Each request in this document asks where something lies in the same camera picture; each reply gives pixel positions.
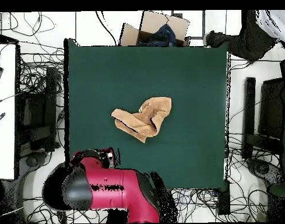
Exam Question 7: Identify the black metal stand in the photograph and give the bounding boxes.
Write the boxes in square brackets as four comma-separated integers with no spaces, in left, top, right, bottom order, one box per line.
[17,66,59,153]
[242,76,285,160]

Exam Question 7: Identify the tangled black cables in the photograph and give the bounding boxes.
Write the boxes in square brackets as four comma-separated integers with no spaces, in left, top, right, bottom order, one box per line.
[16,41,65,99]
[226,132,273,223]

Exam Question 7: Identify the dark green table cloth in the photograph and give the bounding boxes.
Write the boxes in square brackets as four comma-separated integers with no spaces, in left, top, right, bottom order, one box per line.
[64,38,231,191]

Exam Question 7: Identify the white desk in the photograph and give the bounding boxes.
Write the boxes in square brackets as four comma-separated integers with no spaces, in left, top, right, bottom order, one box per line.
[0,43,17,180]

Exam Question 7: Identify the open cardboard box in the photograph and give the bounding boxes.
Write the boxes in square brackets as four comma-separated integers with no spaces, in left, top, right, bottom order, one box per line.
[119,10,191,47]

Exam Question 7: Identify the tan terry towel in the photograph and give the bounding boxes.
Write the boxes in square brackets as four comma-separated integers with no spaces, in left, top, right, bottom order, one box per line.
[110,96,173,144]

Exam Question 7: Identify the black floor equipment lump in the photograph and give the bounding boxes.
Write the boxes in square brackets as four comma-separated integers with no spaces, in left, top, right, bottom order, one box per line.
[246,157,285,188]
[22,151,48,169]

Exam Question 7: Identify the person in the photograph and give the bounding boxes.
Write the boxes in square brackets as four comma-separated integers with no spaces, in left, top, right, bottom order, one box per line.
[203,9,285,62]

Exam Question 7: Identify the dark blue garment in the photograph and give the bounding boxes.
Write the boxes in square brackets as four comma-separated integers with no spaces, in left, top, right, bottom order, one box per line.
[136,23,178,47]

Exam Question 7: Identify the small black box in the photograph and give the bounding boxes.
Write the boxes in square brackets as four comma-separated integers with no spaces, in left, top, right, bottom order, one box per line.
[217,181,231,216]

